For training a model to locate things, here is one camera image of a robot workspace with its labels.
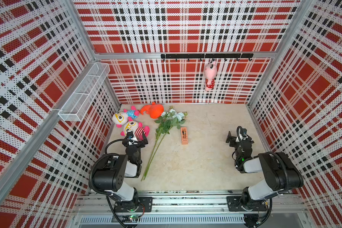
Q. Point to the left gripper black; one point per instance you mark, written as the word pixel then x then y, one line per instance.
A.
pixel 142 142

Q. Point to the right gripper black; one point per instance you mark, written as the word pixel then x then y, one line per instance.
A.
pixel 233 139

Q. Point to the artificial flower bouquet green stems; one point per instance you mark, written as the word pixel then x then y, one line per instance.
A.
pixel 168 119

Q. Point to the pink tape dispenser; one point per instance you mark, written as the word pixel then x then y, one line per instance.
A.
pixel 184 141

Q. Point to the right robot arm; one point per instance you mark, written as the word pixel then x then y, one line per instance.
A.
pixel 280 175

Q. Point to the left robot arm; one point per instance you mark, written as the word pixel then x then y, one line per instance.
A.
pixel 108 173

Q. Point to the white fish plush pink fins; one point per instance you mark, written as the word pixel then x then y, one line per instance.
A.
pixel 139 131

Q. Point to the white fish plush blue fins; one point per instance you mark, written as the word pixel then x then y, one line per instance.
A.
pixel 121 118

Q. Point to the red whale plush toy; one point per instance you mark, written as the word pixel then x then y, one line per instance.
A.
pixel 154 110

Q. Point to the pink hanging plush doll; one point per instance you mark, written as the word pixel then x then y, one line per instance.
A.
pixel 210 72

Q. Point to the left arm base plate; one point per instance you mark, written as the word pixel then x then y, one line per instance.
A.
pixel 142 204

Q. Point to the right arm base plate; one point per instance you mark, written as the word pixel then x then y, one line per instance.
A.
pixel 236 204

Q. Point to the white wire mesh basket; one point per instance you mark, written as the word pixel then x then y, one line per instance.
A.
pixel 79 102

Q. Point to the black hook rail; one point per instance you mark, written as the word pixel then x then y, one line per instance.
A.
pixel 236 56

